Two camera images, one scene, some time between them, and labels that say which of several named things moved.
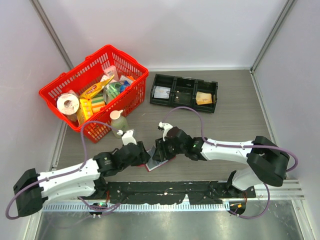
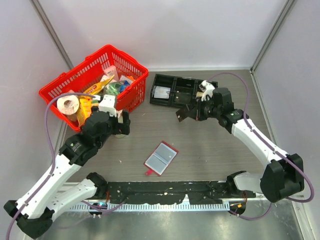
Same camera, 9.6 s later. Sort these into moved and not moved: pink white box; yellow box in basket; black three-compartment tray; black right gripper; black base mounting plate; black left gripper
Moved: black right gripper; black left gripper
Not moved: pink white box; black base mounting plate; yellow box in basket; black three-compartment tray
